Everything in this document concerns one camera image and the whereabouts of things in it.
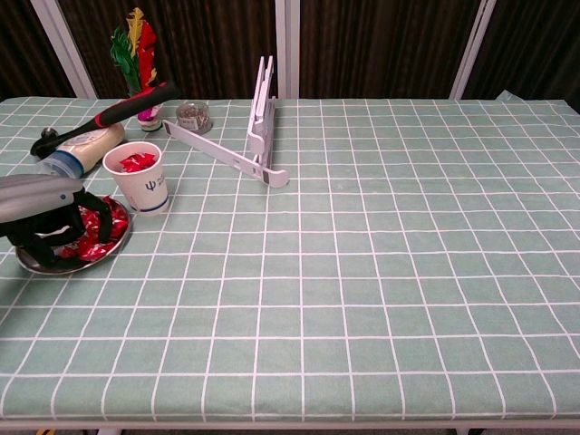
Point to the white folding laptop stand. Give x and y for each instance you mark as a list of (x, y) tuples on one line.
[(260, 113)]

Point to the mayonnaise squeeze bottle blue cap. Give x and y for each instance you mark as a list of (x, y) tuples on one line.
[(90, 147)]

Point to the colourful feather shuttlecock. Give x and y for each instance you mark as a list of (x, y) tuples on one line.
[(145, 50)]

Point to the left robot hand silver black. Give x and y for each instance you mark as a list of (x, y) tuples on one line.
[(31, 197)]

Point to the red candies handful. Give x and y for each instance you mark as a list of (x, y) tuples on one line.
[(136, 163)]

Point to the green checked tablecloth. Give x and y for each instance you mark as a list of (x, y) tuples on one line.
[(362, 272)]

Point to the white paper cup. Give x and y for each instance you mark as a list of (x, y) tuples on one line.
[(145, 190)]

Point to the clear jar of paper clips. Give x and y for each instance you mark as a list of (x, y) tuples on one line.
[(194, 118)]

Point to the white table frame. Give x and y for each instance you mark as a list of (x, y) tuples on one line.
[(290, 428)]

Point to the red candies heap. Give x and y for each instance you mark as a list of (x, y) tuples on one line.
[(90, 249)]

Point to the round silver metal plate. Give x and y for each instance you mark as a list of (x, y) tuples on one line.
[(86, 268)]

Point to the dark brown curtain panel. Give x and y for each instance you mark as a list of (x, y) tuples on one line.
[(18, 36), (534, 45), (376, 45), (204, 45)]

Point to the white partition frame post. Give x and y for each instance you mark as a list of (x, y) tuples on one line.
[(59, 41), (287, 45), (473, 45)]

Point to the red black claw hammer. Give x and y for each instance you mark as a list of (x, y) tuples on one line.
[(136, 106)]

